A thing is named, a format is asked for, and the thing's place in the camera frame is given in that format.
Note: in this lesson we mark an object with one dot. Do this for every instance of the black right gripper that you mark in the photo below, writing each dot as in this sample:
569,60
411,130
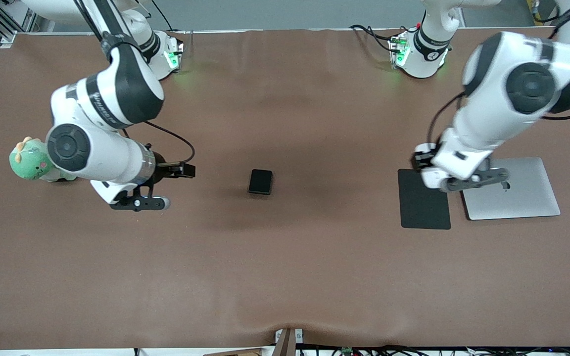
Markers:
165,169

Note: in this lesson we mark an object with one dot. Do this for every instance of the black phone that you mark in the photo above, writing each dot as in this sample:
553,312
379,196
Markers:
260,181

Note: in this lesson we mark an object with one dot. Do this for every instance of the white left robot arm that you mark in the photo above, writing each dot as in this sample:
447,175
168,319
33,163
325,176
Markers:
493,118

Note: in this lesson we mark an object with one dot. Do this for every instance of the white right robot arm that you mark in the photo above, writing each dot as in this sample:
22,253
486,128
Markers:
107,158

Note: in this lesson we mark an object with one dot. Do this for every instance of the black mouse pad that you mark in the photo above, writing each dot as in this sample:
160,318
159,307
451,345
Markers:
423,207

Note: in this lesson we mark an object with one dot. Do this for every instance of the brown table cover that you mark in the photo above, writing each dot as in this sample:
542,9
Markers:
166,272

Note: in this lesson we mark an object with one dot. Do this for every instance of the silver laptop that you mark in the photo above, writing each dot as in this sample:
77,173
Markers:
527,198

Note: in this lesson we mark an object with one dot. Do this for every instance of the green plush dinosaur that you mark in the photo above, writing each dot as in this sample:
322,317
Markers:
27,163

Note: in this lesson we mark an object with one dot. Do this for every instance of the brown wooden board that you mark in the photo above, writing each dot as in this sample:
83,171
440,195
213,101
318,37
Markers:
240,353

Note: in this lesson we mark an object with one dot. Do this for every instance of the green connector board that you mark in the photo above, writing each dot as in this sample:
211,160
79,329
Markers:
347,351

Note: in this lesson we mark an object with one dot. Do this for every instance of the metal bracket post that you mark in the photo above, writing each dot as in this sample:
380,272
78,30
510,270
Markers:
285,343

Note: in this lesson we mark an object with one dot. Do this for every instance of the aluminium frame post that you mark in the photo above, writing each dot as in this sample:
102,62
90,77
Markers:
5,32

